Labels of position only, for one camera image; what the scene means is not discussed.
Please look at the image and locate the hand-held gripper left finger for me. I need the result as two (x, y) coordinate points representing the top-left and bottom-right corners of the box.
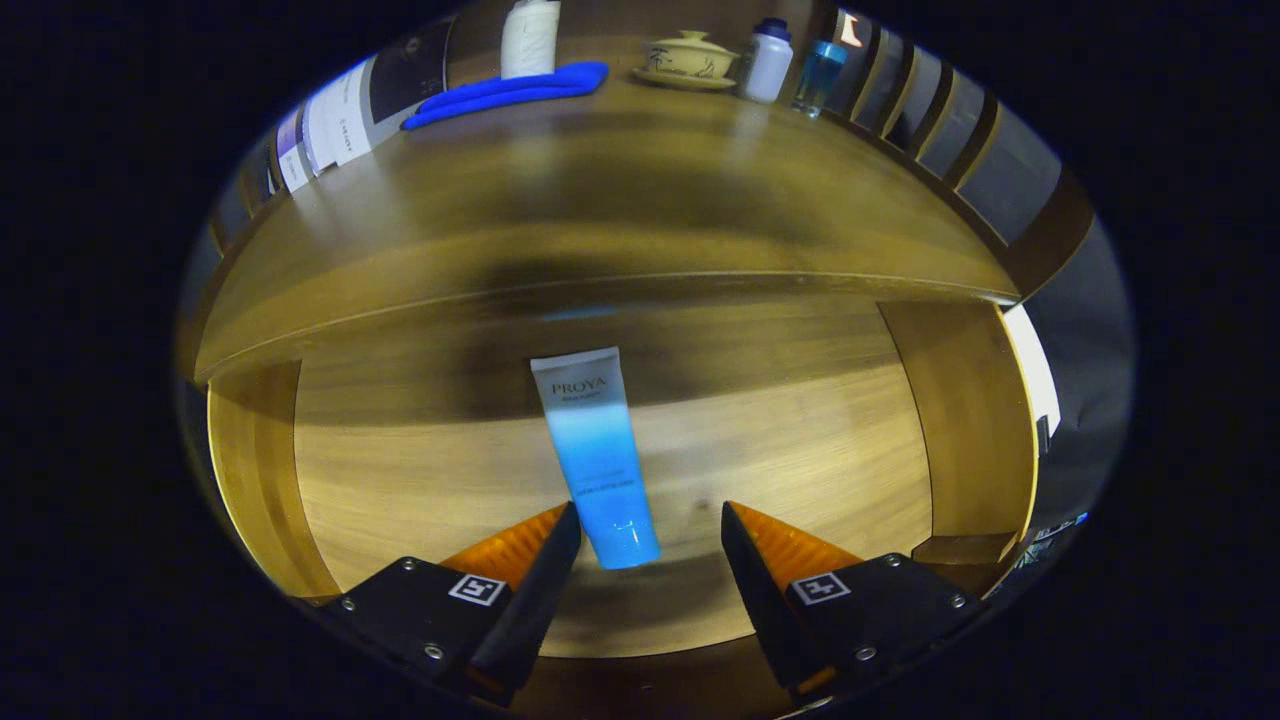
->
(320, 500), (583, 706)

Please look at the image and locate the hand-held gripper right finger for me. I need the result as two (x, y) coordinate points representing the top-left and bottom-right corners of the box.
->
(720, 500), (986, 706)

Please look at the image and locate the blue and white cosmetic tube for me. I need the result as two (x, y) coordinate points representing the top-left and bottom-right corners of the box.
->
(530, 346), (662, 571)

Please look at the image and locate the wooden countertop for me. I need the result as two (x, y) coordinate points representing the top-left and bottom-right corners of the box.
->
(190, 60), (1021, 386)

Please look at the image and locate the blue folded cloth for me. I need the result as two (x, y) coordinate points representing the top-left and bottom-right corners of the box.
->
(402, 61), (610, 131)

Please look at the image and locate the thin white book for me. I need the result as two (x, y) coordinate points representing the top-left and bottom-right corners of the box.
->
(298, 90), (336, 179)

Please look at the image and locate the purple book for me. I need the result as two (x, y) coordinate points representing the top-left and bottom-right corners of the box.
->
(275, 105), (311, 193)

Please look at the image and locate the clear blue bottle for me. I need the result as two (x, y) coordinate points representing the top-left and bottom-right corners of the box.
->
(793, 40), (849, 119)

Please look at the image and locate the white bottle with blue cap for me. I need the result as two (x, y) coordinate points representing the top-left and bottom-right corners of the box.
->
(740, 17), (794, 104)

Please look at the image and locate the thick white book dark cover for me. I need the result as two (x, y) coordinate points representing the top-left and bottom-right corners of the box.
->
(320, 18), (453, 169)

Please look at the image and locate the yellow lidded teacup with saucer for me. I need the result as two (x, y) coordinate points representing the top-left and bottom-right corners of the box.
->
(632, 30), (741, 93)

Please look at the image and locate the white pump bottle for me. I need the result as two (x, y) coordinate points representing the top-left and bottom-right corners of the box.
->
(500, 0), (562, 81)

